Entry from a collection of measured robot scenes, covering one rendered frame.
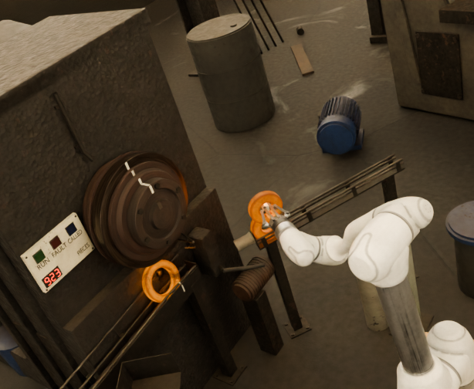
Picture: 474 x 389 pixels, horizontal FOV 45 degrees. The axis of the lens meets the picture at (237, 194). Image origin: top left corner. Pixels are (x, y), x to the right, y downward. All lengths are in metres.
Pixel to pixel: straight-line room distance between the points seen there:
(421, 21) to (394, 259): 2.91
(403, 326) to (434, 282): 1.40
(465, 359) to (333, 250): 0.60
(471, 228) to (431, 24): 1.88
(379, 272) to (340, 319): 1.49
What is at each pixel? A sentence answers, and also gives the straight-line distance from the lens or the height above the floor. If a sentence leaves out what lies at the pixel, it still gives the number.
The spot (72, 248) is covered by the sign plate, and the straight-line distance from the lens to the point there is 2.29.
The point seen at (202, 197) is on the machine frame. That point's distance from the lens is 2.73.
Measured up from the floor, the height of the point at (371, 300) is 0.22.
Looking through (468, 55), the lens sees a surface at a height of 0.54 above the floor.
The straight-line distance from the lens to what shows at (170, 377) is 2.35.
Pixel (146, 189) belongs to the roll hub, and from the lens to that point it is 2.18.
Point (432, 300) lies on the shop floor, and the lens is 3.18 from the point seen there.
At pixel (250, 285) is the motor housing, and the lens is 2.70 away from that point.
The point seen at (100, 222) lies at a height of 1.22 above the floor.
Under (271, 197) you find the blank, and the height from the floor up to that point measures 0.92.
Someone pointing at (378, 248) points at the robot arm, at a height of 1.21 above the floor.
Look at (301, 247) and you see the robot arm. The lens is 2.19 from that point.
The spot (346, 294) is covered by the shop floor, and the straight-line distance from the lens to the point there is 3.27.
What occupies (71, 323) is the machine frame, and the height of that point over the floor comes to 0.87.
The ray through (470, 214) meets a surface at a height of 0.43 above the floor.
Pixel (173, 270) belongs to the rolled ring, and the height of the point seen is 0.76.
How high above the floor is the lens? 2.30
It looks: 32 degrees down
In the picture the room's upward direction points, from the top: 19 degrees counter-clockwise
